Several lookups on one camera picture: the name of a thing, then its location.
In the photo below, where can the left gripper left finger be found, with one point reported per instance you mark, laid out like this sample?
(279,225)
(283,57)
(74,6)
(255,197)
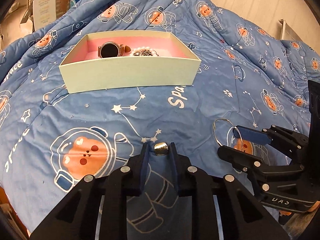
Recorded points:
(126,181)

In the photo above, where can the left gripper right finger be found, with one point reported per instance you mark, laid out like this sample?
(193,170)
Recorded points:
(191,181)

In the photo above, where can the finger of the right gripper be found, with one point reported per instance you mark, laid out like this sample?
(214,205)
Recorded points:
(255,165)
(252,135)

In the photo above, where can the thin silver bangle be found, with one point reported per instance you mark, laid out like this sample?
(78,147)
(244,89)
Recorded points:
(226,133)

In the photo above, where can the pale green jewelry box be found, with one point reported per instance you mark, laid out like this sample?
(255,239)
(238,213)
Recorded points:
(157,58)

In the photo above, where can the right hand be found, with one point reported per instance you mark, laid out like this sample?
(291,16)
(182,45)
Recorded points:
(313,208)

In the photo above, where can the blue space print quilt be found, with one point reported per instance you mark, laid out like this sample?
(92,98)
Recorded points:
(50,138)

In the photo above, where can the rose gold watch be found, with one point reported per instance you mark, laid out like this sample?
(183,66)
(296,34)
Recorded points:
(112,49)

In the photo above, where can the tall white carton box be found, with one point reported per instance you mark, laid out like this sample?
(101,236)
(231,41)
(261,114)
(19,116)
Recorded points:
(44,13)

